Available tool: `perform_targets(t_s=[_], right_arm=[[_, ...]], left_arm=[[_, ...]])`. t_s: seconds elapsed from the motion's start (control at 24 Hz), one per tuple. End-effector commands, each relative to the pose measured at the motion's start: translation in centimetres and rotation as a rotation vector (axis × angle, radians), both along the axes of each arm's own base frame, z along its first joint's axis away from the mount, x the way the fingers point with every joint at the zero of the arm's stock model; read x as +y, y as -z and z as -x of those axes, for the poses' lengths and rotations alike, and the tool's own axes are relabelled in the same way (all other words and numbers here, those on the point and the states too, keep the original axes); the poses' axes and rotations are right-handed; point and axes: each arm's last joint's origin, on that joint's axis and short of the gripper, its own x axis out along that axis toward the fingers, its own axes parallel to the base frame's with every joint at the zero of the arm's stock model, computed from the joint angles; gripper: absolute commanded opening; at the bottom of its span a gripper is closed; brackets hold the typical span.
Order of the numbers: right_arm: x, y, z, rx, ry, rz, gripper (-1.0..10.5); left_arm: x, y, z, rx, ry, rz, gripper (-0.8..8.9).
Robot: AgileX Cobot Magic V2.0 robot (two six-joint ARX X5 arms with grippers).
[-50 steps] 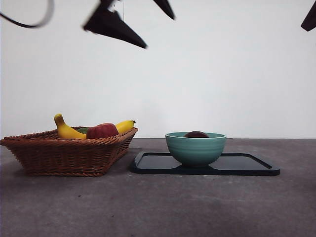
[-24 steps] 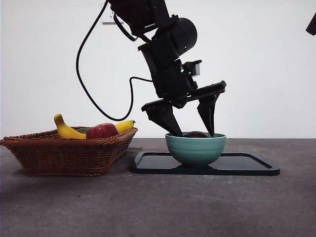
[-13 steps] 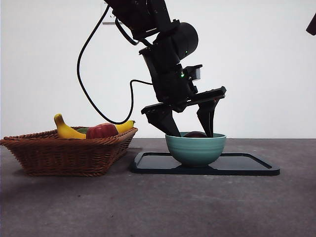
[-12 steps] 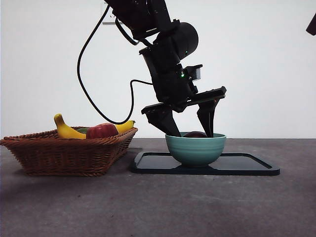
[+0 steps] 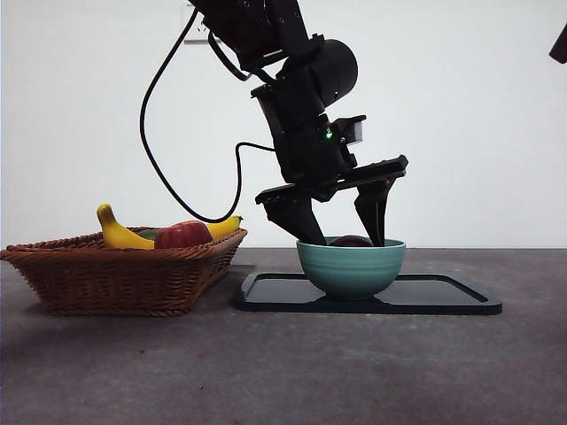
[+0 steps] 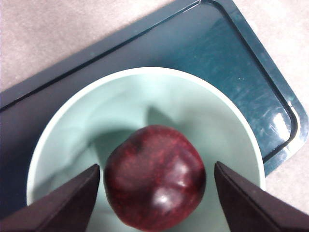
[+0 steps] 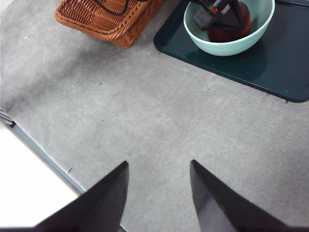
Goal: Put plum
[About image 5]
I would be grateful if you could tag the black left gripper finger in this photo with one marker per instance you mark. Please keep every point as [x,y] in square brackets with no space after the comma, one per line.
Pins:
[376,208]
[297,221]

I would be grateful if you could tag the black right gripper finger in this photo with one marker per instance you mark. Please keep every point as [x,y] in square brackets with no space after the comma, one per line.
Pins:
[561,51]

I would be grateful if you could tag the dark purple plum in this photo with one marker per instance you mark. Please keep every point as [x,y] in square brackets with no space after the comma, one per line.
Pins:
[350,241]

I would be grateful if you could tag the teal ribbed bowl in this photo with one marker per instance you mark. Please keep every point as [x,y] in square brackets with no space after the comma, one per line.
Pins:
[352,270]

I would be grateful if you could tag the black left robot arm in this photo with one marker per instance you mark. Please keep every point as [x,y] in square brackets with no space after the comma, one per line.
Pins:
[248,26]

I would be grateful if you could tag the black rectangular tray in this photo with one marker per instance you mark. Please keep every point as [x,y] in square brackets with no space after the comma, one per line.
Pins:
[274,296]

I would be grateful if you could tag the red apple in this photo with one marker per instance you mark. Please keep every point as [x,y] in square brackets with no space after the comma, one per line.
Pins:
[182,237]

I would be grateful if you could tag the green fruit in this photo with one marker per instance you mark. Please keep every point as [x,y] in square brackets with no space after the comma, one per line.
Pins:
[147,234]

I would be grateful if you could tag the yellow banana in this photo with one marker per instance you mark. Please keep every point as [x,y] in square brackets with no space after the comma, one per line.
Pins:
[117,237]

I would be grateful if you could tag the brown wicker basket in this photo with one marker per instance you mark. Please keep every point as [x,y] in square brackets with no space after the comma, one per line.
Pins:
[115,283]

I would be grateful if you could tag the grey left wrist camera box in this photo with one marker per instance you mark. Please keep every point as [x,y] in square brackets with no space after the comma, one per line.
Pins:
[352,130]

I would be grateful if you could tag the white wall socket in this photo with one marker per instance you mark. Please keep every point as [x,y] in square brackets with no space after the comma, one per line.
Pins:
[197,38]

